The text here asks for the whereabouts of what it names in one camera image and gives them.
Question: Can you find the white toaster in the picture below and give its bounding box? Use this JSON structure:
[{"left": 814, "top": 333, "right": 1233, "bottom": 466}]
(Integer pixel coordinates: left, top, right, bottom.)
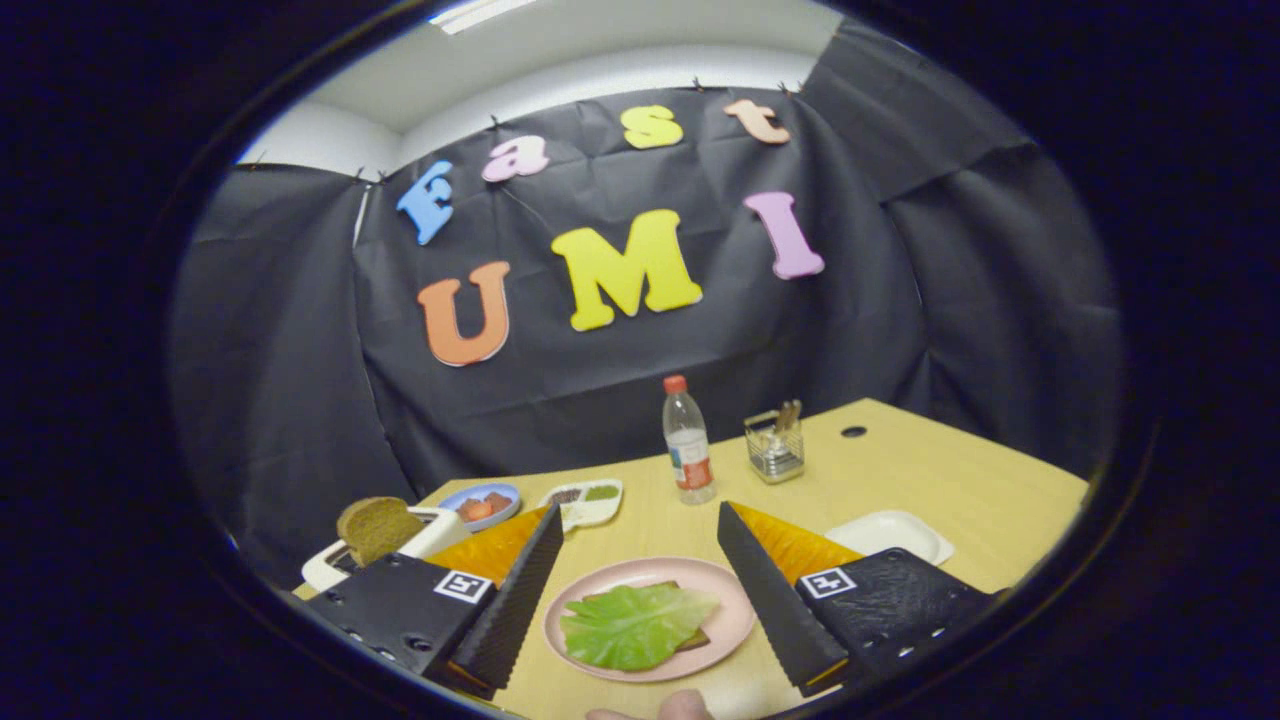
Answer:
[{"left": 301, "top": 506, "right": 471, "bottom": 593}]

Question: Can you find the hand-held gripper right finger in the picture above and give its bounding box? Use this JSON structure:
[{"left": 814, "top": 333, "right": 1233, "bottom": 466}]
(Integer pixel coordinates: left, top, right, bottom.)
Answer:
[{"left": 716, "top": 500, "right": 996, "bottom": 699}]

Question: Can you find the metal cutlery holder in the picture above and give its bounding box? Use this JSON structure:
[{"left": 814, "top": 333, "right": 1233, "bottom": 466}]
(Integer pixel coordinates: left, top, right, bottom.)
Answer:
[{"left": 743, "top": 400, "right": 806, "bottom": 485}]

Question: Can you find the white divided condiment tray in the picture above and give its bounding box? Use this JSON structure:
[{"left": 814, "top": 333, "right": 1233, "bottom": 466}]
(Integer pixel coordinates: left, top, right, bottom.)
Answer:
[{"left": 540, "top": 478, "right": 624, "bottom": 533}]

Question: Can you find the black backdrop cloth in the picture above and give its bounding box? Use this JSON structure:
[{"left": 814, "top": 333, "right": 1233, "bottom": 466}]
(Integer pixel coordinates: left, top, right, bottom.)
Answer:
[{"left": 165, "top": 20, "right": 1126, "bottom": 591}]

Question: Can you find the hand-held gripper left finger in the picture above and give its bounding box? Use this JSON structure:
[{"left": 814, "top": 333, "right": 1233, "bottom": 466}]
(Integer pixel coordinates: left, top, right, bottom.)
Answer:
[{"left": 305, "top": 502, "right": 566, "bottom": 701}]

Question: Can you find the white square plate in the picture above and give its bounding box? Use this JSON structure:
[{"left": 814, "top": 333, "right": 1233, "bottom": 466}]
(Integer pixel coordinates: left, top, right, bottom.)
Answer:
[{"left": 823, "top": 510, "right": 955, "bottom": 568}]

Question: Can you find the ceiling light panel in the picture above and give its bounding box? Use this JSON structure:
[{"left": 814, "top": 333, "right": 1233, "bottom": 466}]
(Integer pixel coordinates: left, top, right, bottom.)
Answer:
[{"left": 428, "top": 0, "right": 541, "bottom": 36}]

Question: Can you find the pink round plate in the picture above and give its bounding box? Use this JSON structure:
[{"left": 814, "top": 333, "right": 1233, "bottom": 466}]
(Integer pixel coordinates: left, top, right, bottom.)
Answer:
[{"left": 543, "top": 557, "right": 757, "bottom": 684}]

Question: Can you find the blue round plate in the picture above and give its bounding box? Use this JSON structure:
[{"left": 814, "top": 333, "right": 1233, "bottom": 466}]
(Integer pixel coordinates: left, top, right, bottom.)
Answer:
[{"left": 438, "top": 482, "right": 523, "bottom": 533}]

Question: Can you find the green lettuce leaf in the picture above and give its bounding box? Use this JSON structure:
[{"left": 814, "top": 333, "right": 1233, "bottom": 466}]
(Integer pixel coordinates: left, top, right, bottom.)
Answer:
[{"left": 559, "top": 584, "right": 721, "bottom": 673}]

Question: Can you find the clear bottle with red cap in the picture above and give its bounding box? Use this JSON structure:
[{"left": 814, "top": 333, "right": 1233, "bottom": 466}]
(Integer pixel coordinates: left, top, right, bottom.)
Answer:
[{"left": 662, "top": 375, "right": 717, "bottom": 506}]

